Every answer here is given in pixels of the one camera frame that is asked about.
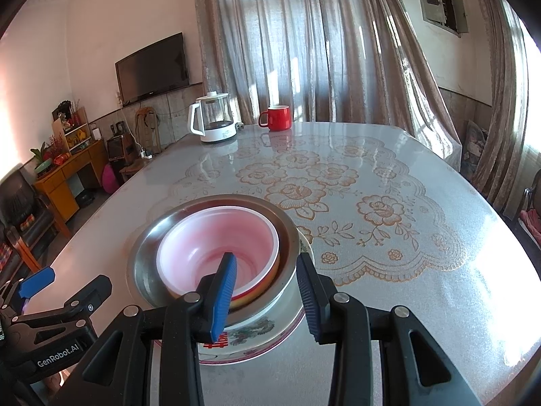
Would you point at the floral lace tablecloth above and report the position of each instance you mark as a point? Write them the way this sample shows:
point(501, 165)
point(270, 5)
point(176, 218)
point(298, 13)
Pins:
point(380, 207)

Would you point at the red mug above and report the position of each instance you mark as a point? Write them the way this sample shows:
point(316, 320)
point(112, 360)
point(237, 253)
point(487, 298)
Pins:
point(279, 120)

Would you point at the wooden chair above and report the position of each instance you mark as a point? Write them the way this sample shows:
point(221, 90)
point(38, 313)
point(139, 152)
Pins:
point(146, 118)

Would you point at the white glass electric kettle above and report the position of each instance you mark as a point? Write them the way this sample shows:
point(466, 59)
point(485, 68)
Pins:
point(217, 133)

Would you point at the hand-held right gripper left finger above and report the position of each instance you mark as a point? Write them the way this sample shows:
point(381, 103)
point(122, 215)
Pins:
point(224, 296)

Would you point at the white dragon print plate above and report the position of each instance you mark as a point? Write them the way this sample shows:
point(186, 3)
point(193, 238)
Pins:
point(262, 334)

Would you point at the narrow beige curtain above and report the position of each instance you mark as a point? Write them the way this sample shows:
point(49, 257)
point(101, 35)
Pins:
point(503, 93)

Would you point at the pink rimmed floral plate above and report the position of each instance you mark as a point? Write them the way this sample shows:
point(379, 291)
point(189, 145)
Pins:
point(249, 360)

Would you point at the yellow bowl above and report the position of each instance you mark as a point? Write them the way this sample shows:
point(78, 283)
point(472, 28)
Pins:
point(272, 277)

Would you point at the red cushioned chair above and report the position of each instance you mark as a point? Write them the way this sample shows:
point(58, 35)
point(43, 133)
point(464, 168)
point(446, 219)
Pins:
point(532, 220)

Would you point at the stainless steel bowl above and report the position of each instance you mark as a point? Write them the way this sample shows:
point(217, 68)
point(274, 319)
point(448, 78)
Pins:
point(143, 270)

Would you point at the orange wooden desk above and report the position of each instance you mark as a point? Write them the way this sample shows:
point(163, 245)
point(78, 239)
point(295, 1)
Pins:
point(59, 190)

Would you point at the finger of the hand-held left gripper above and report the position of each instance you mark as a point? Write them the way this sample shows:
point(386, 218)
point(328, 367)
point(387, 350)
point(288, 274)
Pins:
point(93, 294)
point(38, 282)

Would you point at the wooden display shelf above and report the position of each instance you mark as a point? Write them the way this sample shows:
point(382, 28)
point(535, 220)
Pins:
point(78, 137)

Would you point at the white power strip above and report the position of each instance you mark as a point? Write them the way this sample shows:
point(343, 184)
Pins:
point(145, 154)

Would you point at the black flat television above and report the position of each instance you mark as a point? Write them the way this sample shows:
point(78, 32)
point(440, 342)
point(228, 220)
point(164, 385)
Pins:
point(152, 67)

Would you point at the red plastic bowl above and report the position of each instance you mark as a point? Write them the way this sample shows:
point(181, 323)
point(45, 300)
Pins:
point(211, 237)

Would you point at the small white box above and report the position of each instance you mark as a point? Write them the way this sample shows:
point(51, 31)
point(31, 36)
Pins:
point(96, 132)

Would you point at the black armchair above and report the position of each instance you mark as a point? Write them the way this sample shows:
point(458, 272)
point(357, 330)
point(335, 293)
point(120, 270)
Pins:
point(4, 258)
point(21, 203)

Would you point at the grey electrical wall box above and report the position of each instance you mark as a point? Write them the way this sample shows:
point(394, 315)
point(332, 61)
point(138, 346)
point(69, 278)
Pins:
point(435, 4)

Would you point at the black round basin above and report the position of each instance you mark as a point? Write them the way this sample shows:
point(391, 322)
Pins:
point(86, 198)

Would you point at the patterned cloth bundle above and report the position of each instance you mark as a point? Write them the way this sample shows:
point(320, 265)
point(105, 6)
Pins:
point(475, 148)

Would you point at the green basin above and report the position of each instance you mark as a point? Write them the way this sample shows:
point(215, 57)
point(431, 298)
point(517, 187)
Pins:
point(43, 165)

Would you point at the wide beige curtain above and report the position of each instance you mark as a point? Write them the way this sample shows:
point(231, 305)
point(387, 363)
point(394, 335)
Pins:
point(317, 42)

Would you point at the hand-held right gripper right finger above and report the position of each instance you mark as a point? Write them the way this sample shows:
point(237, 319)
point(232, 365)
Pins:
point(308, 300)

